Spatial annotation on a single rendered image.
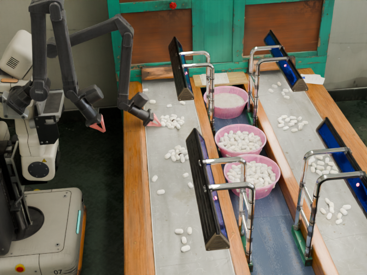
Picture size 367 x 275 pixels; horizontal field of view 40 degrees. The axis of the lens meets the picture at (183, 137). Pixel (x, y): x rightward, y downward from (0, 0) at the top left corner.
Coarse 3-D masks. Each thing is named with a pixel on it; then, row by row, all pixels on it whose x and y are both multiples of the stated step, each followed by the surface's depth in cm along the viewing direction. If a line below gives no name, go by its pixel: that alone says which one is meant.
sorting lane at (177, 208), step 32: (160, 96) 307; (160, 128) 277; (192, 128) 276; (160, 160) 253; (192, 192) 232; (160, 224) 215; (192, 224) 214; (160, 256) 200; (192, 256) 199; (224, 256) 199
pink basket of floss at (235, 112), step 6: (216, 90) 309; (228, 90) 309; (234, 90) 308; (240, 90) 305; (204, 96) 300; (240, 96) 306; (246, 96) 300; (246, 102) 293; (216, 108) 290; (222, 108) 288; (228, 108) 287; (234, 108) 289; (240, 108) 292; (216, 114) 295; (222, 114) 292; (228, 114) 292; (234, 114) 293; (240, 114) 299
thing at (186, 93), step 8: (176, 40) 285; (168, 48) 289; (176, 48) 275; (184, 56) 278; (176, 64) 263; (176, 72) 258; (184, 72) 253; (176, 80) 253; (184, 80) 244; (176, 88) 248; (184, 88) 238; (184, 96) 240; (192, 96) 241
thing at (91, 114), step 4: (88, 108) 221; (92, 108) 223; (96, 108) 229; (84, 112) 221; (88, 112) 221; (92, 112) 222; (96, 112) 224; (84, 116) 224; (88, 116) 222; (92, 116) 223; (96, 116) 223; (88, 120) 224; (92, 120) 222; (96, 120) 221; (88, 124) 222
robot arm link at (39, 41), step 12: (36, 0) 196; (48, 0) 192; (60, 0) 194; (36, 12) 193; (48, 12) 194; (36, 24) 197; (36, 36) 200; (36, 48) 203; (36, 60) 206; (36, 72) 208; (36, 84) 209; (36, 96) 212
